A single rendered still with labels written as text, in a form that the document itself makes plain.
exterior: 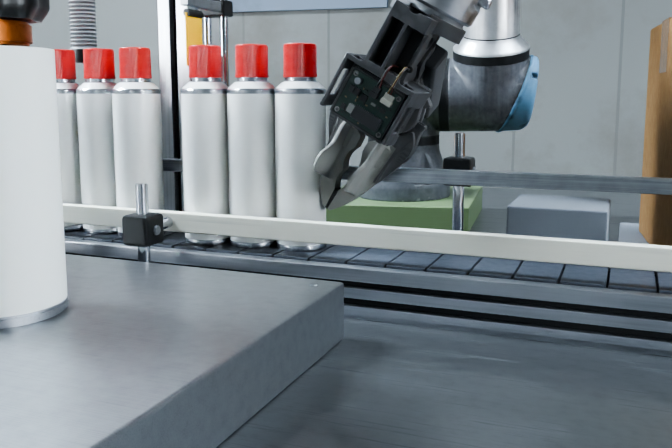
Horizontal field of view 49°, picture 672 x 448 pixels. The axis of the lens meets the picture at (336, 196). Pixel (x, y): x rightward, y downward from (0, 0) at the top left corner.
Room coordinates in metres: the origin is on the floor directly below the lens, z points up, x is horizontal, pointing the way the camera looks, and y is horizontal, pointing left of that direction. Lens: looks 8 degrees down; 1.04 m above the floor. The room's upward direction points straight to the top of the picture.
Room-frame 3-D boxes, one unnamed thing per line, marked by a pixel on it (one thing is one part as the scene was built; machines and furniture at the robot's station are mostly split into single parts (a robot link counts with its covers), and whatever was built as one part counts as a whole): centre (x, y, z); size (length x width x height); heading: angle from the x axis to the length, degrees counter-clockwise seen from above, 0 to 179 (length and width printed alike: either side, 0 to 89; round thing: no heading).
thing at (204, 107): (0.77, 0.14, 0.98); 0.05 x 0.05 x 0.20
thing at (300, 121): (0.74, 0.04, 0.98); 0.05 x 0.05 x 0.20
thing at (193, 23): (0.79, 0.15, 1.09); 0.03 x 0.01 x 0.06; 158
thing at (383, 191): (1.20, -0.11, 0.92); 0.15 x 0.15 x 0.10
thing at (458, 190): (0.75, -0.12, 0.91); 0.07 x 0.03 x 0.17; 158
